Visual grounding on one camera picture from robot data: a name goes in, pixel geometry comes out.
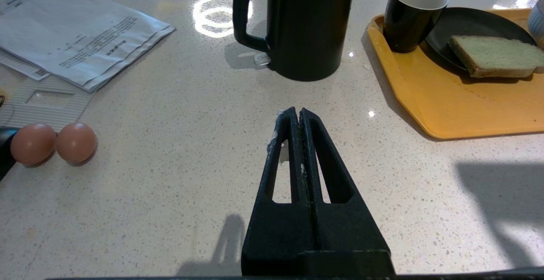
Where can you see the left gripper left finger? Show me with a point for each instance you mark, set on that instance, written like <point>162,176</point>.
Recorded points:
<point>278,229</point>

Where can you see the black mug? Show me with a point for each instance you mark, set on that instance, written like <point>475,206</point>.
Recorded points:
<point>408,18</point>

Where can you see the black object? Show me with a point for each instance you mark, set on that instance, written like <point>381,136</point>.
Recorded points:
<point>6,150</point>

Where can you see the brown egg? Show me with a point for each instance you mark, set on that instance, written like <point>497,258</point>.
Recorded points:
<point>33,144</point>
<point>76,142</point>

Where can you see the stack of printed papers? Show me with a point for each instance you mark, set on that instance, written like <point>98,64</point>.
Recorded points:
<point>72,33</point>

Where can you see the black kettle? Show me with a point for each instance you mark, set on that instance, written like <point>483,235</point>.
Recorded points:
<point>307,25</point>

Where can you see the orange tray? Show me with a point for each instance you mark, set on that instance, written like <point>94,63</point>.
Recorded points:
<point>459,106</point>

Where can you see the pale blue bowl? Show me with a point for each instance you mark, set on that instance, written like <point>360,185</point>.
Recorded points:
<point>537,21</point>

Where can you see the black plate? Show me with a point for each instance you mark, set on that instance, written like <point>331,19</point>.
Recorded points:
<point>467,27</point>

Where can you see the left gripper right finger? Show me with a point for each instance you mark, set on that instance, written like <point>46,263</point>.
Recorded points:
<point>348,229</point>

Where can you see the slice of bread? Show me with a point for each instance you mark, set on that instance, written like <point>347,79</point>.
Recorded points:
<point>495,57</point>

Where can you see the grey ribbed mat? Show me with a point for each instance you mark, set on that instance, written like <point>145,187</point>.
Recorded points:
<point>42,103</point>

